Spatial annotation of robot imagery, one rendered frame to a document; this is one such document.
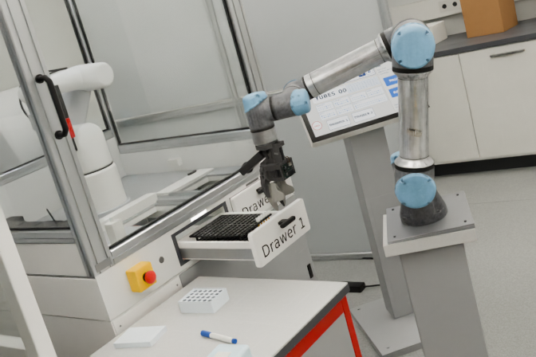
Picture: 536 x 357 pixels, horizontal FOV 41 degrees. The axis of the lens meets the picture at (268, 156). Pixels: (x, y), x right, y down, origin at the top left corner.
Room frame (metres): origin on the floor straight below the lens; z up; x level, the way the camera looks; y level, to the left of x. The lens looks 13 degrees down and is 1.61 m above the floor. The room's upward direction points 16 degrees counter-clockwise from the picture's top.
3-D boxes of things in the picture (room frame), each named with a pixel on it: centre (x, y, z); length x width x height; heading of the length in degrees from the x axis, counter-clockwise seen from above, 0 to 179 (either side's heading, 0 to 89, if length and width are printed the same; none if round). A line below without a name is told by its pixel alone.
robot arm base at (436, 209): (2.18, -0.43, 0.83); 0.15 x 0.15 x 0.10
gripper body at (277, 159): (2.11, -0.01, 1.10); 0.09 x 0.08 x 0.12; 52
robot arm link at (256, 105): (2.11, -0.01, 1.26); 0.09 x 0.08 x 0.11; 78
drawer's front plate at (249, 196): (2.59, 0.08, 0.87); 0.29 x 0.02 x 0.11; 141
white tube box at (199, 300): (2.00, 0.30, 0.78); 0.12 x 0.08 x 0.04; 56
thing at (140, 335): (1.89, 0.49, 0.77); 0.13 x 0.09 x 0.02; 64
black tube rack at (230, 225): (2.27, 0.18, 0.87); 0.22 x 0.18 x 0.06; 51
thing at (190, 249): (2.27, 0.19, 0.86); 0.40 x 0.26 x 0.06; 51
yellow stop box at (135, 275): (2.08, 0.47, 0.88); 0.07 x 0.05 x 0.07; 141
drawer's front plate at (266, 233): (2.14, 0.03, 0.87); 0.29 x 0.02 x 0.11; 141
